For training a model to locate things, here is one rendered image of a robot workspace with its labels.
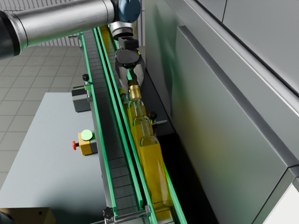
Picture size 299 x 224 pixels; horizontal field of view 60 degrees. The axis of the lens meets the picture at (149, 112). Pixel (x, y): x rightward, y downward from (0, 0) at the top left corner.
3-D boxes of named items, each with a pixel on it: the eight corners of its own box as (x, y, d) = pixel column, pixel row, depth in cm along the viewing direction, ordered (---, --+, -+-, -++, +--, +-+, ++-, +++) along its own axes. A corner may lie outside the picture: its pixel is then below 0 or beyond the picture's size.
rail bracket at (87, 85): (94, 102, 115) (89, 77, 105) (77, 105, 113) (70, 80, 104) (93, 96, 117) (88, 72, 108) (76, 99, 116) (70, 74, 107)
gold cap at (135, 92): (142, 97, 83) (139, 84, 84) (131, 99, 83) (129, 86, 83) (140, 98, 87) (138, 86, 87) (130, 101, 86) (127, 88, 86)
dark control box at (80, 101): (91, 110, 129) (89, 97, 123) (75, 113, 128) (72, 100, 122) (90, 99, 135) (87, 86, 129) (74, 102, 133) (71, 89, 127)
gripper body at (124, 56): (138, 69, 93) (131, 37, 94) (141, 62, 85) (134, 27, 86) (117, 72, 92) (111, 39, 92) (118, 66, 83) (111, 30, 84)
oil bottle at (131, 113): (155, 158, 87) (143, 96, 88) (139, 162, 86) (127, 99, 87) (152, 157, 92) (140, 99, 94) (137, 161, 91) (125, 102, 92)
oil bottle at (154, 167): (173, 206, 75) (158, 133, 76) (154, 211, 74) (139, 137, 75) (168, 202, 80) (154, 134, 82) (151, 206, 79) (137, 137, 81)
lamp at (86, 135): (93, 140, 105) (92, 135, 103) (82, 142, 105) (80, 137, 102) (91, 132, 109) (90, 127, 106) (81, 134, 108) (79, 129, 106)
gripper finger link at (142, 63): (147, 74, 87) (139, 50, 88) (148, 74, 86) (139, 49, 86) (135, 79, 86) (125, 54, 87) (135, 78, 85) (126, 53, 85)
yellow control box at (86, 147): (98, 153, 110) (96, 141, 105) (81, 156, 108) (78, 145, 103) (97, 140, 115) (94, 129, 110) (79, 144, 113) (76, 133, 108)
